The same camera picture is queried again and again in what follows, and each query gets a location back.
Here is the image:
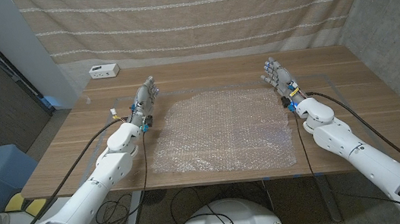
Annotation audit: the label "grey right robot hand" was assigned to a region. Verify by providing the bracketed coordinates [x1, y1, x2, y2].
[258, 52, 309, 109]

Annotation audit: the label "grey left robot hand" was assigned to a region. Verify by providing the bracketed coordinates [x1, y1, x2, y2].
[123, 74, 164, 128]

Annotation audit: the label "clear bubble wrap sheet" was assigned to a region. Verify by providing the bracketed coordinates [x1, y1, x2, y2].
[143, 80, 298, 185]

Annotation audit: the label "white power strip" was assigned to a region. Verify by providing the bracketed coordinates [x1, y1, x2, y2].
[87, 62, 121, 81]

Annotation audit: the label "beige striped fabric backdrop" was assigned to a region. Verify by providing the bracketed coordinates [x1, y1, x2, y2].
[12, 0, 386, 85]

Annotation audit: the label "black round floor grille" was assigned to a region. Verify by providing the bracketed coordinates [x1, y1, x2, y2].
[140, 188, 169, 207]

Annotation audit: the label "grey metal table leg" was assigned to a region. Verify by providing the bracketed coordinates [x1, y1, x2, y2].
[313, 172, 344, 224]
[121, 190, 146, 224]

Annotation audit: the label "white robot torso base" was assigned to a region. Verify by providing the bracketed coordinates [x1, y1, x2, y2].
[172, 191, 286, 224]

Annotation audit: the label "yellow foam pad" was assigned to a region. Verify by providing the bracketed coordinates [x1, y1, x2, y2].
[2, 192, 28, 213]
[23, 197, 49, 219]

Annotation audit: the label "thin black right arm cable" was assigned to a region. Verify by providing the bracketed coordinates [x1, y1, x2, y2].
[292, 97, 400, 224]

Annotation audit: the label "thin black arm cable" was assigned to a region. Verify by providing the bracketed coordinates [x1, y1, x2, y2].
[45, 130, 157, 224]
[292, 97, 400, 224]

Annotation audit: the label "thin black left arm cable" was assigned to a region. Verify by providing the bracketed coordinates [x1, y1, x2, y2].
[45, 130, 157, 224]

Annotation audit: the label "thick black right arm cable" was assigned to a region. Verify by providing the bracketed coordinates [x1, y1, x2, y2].
[306, 80, 400, 187]

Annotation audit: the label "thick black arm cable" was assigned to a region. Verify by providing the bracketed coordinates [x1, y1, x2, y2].
[14, 117, 137, 224]
[306, 80, 400, 187]

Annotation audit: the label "small blue wall object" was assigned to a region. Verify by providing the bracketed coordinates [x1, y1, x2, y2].
[43, 93, 65, 112]

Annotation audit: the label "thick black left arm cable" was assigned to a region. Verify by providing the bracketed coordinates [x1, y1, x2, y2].
[14, 117, 137, 224]

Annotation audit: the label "tangled black floor cables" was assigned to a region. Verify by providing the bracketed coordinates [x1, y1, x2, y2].
[91, 192, 138, 224]

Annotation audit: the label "black cable on torso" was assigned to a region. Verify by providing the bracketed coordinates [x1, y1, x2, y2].
[167, 181, 237, 224]

